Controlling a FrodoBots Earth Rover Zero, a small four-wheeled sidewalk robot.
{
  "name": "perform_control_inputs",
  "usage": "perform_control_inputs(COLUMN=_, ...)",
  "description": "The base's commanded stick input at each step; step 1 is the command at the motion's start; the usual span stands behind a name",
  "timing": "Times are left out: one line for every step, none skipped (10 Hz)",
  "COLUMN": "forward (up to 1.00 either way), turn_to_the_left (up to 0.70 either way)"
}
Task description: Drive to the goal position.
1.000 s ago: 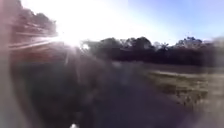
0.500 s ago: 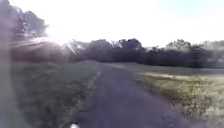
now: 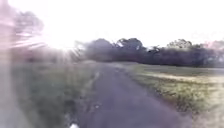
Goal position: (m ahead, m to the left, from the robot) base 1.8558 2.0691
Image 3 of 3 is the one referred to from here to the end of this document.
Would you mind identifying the grey asphalt path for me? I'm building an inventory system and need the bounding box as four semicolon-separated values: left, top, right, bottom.
68;61;194;128

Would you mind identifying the row of trees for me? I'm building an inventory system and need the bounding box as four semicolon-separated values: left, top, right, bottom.
74;37;224;69

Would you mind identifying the grass verge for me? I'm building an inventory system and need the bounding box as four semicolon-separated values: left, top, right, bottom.
9;59;101;128

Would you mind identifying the grass field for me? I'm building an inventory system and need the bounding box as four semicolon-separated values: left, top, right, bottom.
109;61;224;128

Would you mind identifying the large tree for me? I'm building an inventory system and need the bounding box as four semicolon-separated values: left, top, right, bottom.
9;10;45;51

